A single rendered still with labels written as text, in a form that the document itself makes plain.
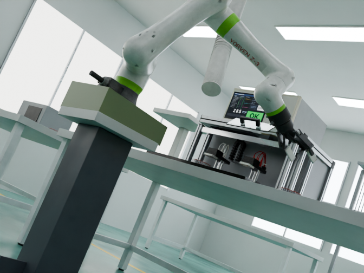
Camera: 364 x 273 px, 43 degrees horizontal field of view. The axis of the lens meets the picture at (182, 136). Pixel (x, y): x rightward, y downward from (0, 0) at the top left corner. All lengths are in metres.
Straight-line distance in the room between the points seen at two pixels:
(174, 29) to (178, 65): 6.81
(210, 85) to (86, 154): 2.07
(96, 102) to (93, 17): 5.63
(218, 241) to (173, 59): 3.95
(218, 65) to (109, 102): 2.16
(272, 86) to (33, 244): 1.15
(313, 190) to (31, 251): 1.47
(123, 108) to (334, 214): 0.89
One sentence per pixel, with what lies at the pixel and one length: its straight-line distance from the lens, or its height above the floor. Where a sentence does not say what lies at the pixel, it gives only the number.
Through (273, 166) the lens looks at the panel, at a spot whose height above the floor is 0.95.
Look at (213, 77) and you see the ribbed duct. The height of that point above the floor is 1.65.
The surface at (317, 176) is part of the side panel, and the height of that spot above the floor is 0.98.
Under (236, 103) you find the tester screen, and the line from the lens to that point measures 2.69.
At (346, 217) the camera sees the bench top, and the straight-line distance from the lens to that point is 1.78.
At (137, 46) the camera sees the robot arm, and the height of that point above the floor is 1.04.
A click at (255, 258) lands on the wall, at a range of 9.55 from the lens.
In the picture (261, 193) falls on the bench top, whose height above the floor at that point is 0.71.
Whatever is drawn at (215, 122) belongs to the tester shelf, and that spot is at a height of 1.09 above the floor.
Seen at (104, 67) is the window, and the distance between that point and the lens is 7.57.
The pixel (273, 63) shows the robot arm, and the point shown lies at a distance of 2.07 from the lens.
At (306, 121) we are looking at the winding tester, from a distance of 2.61.
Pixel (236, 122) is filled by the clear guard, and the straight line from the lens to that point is 2.30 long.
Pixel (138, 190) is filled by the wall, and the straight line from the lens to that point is 8.47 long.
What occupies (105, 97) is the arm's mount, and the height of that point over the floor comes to 0.81.
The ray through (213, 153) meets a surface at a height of 0.89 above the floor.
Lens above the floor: 0.48
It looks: 10 degrees up
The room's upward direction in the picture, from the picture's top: 22 degrees clockwise
